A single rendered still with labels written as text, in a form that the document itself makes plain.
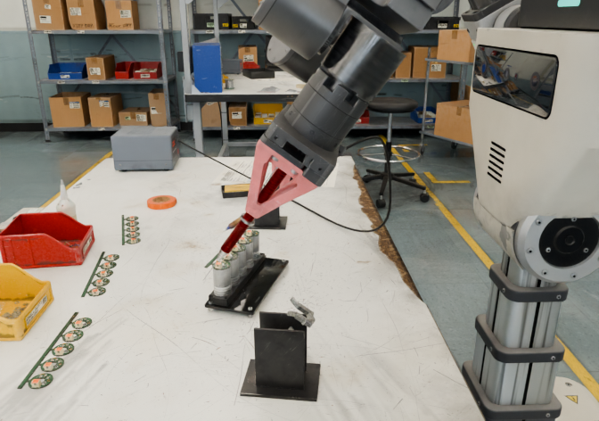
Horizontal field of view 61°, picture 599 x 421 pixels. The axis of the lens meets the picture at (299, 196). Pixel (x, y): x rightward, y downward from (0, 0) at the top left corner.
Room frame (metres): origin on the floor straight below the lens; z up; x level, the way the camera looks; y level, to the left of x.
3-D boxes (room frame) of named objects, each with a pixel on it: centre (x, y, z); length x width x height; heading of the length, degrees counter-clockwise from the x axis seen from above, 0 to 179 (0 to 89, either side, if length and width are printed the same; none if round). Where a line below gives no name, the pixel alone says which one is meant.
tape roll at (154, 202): (1.02, 0.30, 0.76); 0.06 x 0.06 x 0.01
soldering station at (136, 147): (1.31, 0.41, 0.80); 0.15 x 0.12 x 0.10; 93
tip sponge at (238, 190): (1.09, 0.14, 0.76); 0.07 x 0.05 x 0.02; 103
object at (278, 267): (0.67, 0.07, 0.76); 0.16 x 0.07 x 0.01; 164
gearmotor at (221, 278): (0.62, 0.11, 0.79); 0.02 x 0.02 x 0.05
